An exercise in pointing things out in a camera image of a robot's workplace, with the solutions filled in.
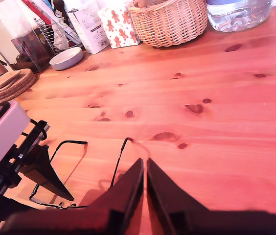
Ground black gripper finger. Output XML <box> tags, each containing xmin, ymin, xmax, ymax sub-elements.
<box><xmin>0</xmin><ymin>197</ymin><xmax>41</xmax><ymax>227</ymax></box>
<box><xmin>85</xmin><ymin>158</ymin><xmax>144</xmax><ymax>235</ymax></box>
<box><xmin>20</xmin><ymin>144</ymin><xmax>74</xmax><ymax>201</ymax></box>
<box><xmin>146</xmin><ymin>158</ymin><xmax>211</xmax><ymax>235</ymax></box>

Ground chrome wire rack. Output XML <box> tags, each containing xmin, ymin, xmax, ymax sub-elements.
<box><xmin>34</xmin><ymin>17</ymin><xmax>84</xmax><ymax>54</ymax></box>

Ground black thin-framed glasses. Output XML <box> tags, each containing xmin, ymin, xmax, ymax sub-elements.
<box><xmin>29</xmin><ymin>137</ymin><xmax>134</xmax><ymax>209</ymax></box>

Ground round cork coaster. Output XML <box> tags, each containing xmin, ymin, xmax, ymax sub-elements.
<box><xmin>0</xmin><ymin>75</ymin><xmax>37</xmax><ymax>106</ymax></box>
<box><xmin>0</xmin><ymin>68</ymin><xmax>35</xmax><ymax>98</ymax></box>
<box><xmin>0</xmin><ymin>70</ymin><xmax>22</xmax><ymax>89</ymax></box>

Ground white printed carton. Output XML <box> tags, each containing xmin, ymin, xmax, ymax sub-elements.
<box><xmin>67</xmin><ymin>4</ymin><xmax>111</xmax><ymax>54</ymax></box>

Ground gingerbread print tissue box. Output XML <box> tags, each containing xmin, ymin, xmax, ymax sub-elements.
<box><xmin>96</xmin><ymin>5</ymin><xmax>141</xmax><ymax>48</ymax></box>

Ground large clear water bottle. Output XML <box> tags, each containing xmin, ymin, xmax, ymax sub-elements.
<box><xmin>206</xmin><ymin>0</ymin><xmax>273</xmax><ymax>33</ymax></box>

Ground black clip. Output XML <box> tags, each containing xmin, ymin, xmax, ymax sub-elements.
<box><xmin>52</xmin><ymin>0</ymin><xmax>70</xmax><ymax>26</ymax></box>

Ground gripper pale camera box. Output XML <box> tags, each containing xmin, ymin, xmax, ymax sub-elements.
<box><xmin>0</xmin><ymin>100</ymin><xmax>31</xmax><ymax>178</ymax></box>

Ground grey shallow dish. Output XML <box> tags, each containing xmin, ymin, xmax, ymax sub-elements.
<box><xmin>49</xmin><ymin>47</ymin><xmax>84</xmax><ymax>71</ymax></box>

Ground wicker basket with handle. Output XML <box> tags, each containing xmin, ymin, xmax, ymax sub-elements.
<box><xmin>127</xmin><ymin>0</ymin><xmax>208</xmax><ymax>48</ymax></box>

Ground clear jar dark contents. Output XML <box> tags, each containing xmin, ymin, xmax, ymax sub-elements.
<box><xmin>10</xmin><ymin>24</ymin><xmax>52</xmax><ymax>73</ymax></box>

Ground red packet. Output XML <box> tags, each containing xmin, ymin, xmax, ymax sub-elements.
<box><xmin>22</xmin><ymin>0</ymin><xmax>52</xmax><ymax>25</ymax></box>

